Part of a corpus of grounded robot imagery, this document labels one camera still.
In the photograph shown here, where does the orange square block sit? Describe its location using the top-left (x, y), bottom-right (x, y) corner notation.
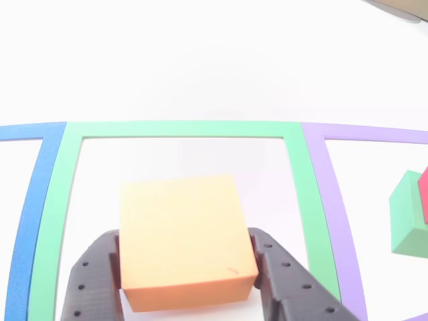
top-left (118, 174), bottom-right (260, 314)

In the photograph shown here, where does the green cube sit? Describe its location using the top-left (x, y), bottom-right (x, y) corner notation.
top-left (388, 169), bottom-right (428, 259)

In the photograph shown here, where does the small red cube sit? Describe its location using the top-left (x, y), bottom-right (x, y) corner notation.
top-left (417, 166), bottom-right (428, 225)

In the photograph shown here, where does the brown cardboard box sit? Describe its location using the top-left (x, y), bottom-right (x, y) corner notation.
top-left (377, 0), bottom-right (428, 19)

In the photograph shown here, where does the purple square frame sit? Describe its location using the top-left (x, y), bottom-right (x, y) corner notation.
top-left (300, 122), bottom-right (428, 321)

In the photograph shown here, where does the blue square frame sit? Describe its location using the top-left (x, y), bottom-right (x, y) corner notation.
top-left (0, 122), bottom-right (68, 321)

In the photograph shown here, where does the green square frame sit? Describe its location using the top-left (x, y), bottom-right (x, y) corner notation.
top-left (26, 120), bottom-right (342, 321)

